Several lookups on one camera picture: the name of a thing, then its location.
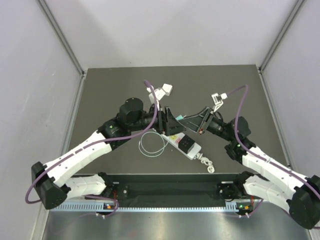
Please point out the white cube charger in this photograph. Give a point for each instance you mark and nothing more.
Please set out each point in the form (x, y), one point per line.
(167, 88)

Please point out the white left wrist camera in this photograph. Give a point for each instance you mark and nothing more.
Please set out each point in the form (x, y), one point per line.
(158, 92)

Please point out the teal plug adapter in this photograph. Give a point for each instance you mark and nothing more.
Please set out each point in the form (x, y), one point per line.
(180, 117)

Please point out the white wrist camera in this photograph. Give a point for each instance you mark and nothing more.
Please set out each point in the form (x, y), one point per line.
(158, 92)
(218, 100)

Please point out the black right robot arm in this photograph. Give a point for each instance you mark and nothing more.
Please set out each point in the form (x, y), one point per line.
(295, 193)

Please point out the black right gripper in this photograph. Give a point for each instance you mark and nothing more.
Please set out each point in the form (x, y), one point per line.
(199, 123)

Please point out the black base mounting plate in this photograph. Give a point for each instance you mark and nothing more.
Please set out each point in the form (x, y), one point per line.
(130, 186)

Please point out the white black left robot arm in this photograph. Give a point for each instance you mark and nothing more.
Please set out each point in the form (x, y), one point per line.
(54, 181)

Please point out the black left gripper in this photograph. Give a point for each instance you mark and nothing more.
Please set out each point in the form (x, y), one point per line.
(167, 125)

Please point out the white multicolour power strip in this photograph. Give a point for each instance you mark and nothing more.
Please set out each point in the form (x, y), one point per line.
(174, 139)

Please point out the black power plug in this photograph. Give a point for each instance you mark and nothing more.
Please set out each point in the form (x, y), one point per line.
(186, 144)

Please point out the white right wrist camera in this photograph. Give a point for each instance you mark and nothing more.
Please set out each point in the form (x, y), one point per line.
(218, 100)

